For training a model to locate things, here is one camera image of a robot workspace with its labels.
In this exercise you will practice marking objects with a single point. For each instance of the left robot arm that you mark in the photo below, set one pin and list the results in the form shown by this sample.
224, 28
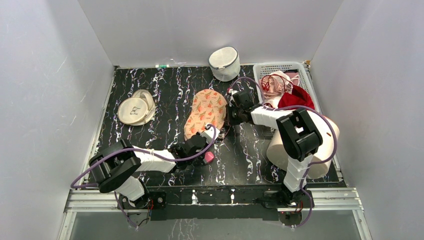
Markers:
114, 168

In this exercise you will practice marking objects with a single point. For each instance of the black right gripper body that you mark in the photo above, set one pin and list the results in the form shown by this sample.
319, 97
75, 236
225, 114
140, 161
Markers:
233, 112

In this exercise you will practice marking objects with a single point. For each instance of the aluminium frame rail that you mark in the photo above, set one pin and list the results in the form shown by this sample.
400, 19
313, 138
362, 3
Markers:
318, 199

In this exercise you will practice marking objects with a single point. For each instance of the large cream cylindrical bag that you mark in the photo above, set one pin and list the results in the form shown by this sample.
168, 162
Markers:
277, 155

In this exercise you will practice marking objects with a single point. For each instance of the red bra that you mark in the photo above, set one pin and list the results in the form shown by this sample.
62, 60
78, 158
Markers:
298, 97

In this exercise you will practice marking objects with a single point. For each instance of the white plastic basket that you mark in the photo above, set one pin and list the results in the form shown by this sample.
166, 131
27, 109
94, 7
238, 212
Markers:
262, 69

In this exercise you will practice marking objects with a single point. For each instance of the green white small tube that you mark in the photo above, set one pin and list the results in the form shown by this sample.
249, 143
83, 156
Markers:
162, 66

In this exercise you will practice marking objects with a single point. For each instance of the white cylindrical mesh laundry bag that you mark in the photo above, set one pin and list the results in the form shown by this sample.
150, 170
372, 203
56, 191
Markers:
225, 63

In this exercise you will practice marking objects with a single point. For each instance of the floral mesh laundry bag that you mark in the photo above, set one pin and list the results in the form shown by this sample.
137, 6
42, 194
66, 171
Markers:
208, 107

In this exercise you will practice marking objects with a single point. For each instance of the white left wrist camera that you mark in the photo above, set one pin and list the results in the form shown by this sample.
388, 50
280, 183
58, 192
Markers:
210, 134

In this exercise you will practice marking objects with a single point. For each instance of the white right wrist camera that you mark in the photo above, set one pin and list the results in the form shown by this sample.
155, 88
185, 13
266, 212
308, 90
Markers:
231, 92

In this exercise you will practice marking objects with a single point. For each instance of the pink bra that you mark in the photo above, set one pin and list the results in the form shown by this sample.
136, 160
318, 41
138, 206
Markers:
276, 85

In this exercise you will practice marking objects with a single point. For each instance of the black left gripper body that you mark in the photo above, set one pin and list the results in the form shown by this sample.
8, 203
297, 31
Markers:
190, 162

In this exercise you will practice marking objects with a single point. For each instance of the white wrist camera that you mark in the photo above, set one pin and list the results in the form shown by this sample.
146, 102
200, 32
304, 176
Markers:
231, 92
210, 134

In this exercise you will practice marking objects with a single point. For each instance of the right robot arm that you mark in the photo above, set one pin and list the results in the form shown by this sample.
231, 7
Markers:
300, 137

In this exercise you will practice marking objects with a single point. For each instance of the cream round laundry bag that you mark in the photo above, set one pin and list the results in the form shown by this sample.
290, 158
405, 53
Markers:
137, 110

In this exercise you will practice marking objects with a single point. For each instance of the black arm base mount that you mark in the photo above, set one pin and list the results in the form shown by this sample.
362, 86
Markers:
215, 202

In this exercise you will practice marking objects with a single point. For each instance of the pink and grey stamp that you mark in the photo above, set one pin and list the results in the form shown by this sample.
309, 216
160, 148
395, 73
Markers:
208, 157

